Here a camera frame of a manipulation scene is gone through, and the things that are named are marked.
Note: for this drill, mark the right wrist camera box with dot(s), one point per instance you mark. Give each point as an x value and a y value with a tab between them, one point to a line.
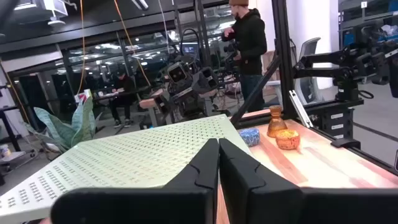
177	73

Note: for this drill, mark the grey office chair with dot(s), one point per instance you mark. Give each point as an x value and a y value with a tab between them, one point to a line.
311	45

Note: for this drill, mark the snake plant in white pot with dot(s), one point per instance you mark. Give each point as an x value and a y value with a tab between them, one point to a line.
81	124

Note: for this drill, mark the green perforated metal shelf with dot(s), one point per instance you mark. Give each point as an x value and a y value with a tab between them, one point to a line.
124	155

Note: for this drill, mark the amber glass candle holder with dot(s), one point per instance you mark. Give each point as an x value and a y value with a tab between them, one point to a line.
276	124

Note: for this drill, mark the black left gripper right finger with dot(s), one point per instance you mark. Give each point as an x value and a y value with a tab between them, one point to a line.
258	199

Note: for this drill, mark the black aluminium table frame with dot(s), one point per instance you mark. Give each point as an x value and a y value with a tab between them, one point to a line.
283	62

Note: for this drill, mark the person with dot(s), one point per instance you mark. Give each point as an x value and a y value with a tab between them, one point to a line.
122	93
250	40

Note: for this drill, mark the white red printed box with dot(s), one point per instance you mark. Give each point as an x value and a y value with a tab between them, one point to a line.
82	96

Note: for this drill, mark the black rail clamp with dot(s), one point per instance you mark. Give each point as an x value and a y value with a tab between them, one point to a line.
345	143

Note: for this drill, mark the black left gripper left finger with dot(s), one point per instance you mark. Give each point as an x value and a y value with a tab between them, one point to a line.
186	199

